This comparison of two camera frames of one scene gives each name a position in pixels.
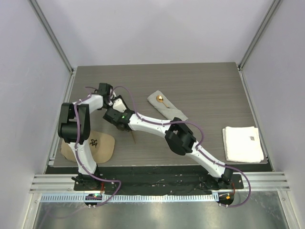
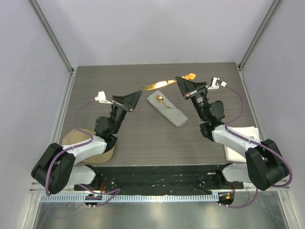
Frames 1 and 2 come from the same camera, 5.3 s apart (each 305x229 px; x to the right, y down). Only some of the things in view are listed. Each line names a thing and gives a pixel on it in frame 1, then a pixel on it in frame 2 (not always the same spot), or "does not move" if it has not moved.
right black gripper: [122, 112] to [190, 89]
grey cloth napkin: [162, 104] does not move
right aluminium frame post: [267, 20] does not move
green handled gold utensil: [159, 98] does not move
